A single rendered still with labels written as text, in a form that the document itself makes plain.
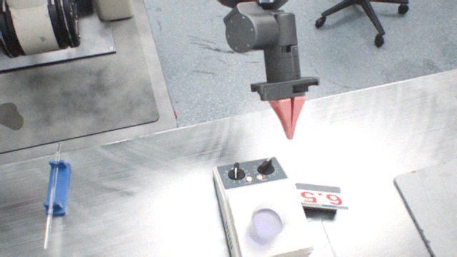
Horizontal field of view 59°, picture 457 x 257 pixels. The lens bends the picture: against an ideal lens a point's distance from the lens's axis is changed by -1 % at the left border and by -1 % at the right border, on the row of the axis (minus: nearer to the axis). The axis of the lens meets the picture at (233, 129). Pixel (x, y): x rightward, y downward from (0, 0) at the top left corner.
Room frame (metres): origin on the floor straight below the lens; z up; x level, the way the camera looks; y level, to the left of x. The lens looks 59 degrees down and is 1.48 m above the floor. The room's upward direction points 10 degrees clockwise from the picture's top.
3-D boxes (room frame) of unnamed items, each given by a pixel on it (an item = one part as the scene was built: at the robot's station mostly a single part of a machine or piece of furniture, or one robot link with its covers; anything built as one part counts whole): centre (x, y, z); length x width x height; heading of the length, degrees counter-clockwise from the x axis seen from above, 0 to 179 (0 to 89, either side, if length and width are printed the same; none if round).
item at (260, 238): (0.21, -0.08, 0.87); 0.06 x 0.05 x 0.08; 101
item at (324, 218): (0.26, -0.19, 0.76); 0.06 x 0.06 x 0.02
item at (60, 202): (0.25, 0.30, 0.77); 0.10 x 0.03 x 0.04; 15
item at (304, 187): (0.32, -0.19, 0.77); 0.09 x 0.06 x 0.04; 95
